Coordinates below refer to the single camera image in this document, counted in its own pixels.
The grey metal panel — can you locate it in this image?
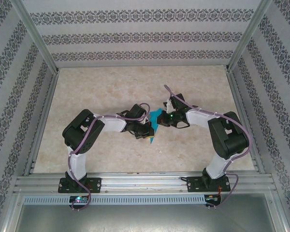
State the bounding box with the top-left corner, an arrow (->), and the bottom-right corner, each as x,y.
14,204 -> 282,232

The controller board with LEDs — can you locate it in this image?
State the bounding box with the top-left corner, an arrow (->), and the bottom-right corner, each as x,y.
204,194 -> 220,203

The long aluminium mounting rail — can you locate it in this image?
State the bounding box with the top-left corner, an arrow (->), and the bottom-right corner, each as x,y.
13,171 -> 277,194

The grey slotted cable duct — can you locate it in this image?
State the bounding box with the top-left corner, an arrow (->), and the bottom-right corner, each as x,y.
23,195 -> 206,205

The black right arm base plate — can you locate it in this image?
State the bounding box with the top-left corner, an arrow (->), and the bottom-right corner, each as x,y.
187,175 -> 231,193

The aluminium table side rail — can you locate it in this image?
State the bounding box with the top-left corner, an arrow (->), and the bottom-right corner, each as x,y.
227,71 -> 266,174
23,72 -> 60,176

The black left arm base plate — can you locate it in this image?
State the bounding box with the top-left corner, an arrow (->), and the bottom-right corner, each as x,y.
58,177 -> 102,194

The aluminium frame post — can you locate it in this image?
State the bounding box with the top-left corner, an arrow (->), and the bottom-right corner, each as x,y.
11,0 -> 60,74
226,0 -> 273,72

